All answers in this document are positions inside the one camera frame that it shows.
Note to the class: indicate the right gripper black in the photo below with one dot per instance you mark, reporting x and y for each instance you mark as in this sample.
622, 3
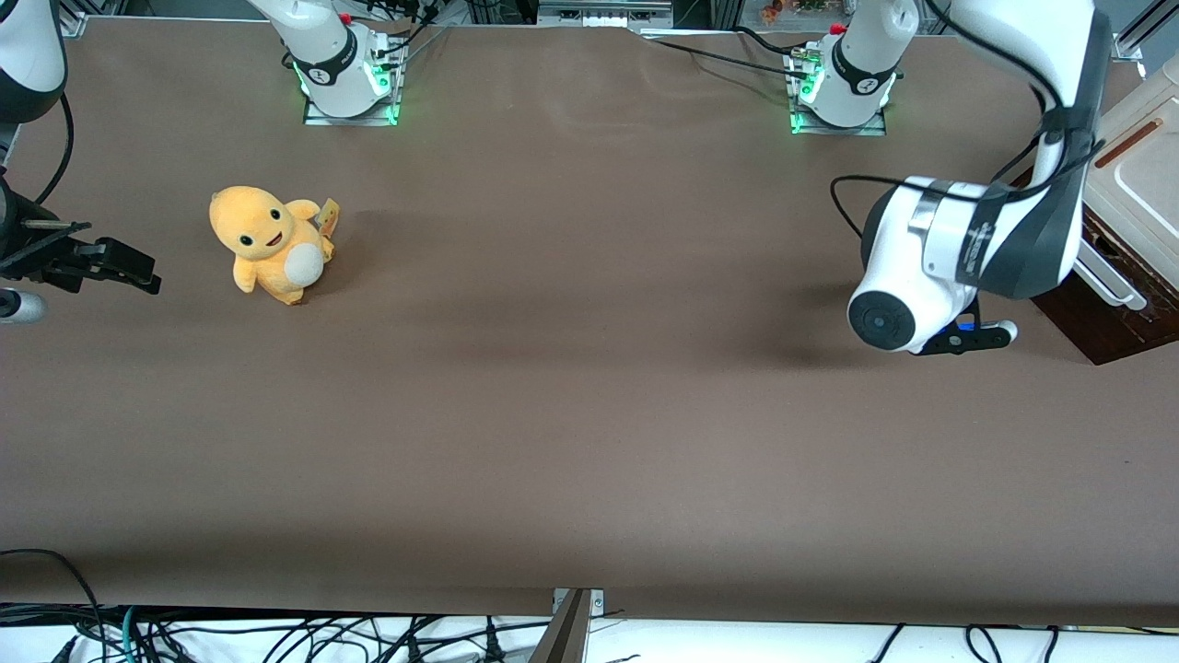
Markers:
28, 258

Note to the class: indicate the dark wooden board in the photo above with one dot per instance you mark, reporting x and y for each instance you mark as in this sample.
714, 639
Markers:
1159, 322

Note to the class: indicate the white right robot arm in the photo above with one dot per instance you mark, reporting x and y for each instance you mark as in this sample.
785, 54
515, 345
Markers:
332, 64

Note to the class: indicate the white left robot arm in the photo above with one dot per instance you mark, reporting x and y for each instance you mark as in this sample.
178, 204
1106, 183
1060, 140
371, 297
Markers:
921, 276

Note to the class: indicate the orange plush toy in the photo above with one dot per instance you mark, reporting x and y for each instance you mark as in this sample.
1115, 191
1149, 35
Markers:
267, 244

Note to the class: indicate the table cover sheet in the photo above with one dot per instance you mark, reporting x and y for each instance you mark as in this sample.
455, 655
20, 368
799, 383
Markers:
589, 387

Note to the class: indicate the dark brown strut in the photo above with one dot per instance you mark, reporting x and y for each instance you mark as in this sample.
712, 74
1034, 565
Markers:
564, 635

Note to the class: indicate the dark wooden cabinet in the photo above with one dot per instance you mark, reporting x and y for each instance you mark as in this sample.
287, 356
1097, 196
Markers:
1091, 331

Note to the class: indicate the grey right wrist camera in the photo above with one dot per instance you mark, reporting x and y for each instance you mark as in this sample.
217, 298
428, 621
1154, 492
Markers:
20, 307

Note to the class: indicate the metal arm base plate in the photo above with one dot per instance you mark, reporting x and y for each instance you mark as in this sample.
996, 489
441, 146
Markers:
355, 115
838, 129

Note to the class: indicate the grey metal frame rail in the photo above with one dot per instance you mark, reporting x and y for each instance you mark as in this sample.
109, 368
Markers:
603, 11

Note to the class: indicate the small metal bracket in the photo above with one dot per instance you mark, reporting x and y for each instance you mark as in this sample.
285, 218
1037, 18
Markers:
597, 600

